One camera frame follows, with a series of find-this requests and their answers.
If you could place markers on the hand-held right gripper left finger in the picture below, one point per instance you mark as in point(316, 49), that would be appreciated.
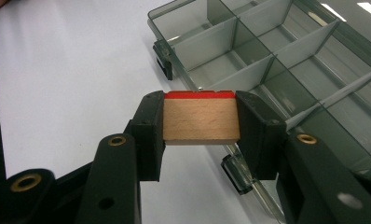
point(148, 137)

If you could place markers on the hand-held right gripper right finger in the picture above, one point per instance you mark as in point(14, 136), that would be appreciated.
point(258, 137)

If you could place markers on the wooden block with red face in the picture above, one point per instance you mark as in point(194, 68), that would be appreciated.
point(200, 119)

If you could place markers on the clear grey plastic organizer box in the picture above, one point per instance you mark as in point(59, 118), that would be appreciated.
point(267, 46)

